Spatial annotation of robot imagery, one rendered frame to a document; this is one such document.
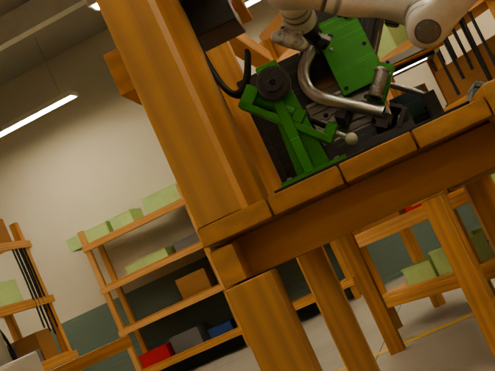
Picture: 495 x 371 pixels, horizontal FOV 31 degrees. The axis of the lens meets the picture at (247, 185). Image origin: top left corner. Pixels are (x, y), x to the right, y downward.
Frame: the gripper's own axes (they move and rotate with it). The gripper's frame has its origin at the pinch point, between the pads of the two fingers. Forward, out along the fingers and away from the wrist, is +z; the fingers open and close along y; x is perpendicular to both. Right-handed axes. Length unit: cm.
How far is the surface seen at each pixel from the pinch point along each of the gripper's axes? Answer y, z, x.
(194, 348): 290, 864, 115
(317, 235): -31, -41, 49
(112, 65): 17, -51, 35
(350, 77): -11.5, 2.9, 3.9
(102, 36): 573, 806, -210
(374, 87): -19.0, -0.6, 5.5
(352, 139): -23.9, -18.4, 24.1
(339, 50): -6.0, 2.9, -1.9
